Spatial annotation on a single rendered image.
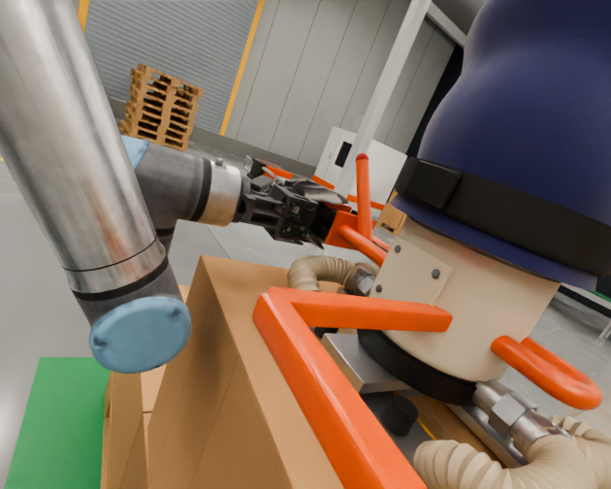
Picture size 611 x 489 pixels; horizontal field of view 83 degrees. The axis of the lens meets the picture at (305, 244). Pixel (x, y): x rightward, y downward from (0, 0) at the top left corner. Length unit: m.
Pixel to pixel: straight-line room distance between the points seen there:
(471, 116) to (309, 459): 0.33
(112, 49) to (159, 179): 9.08
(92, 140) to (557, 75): 0.36
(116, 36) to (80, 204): 9.24
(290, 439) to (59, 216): 0.26
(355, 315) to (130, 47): 9.37
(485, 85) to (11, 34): 0.35
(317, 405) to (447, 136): 0.27
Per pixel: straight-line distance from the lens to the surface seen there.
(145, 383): 1.02
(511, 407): 0.40
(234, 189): 0.48
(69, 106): 0.31
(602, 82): 0.36
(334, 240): 0.57
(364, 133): 3.70
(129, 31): 9.56
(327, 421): 0.17
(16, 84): 0.31
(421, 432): 0.40
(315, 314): 0.25
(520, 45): 0.38
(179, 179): 0.46
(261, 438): 0.36
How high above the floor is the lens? 1.25
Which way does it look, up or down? 16 degrees down
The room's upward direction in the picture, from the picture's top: 22 degrees clockwise
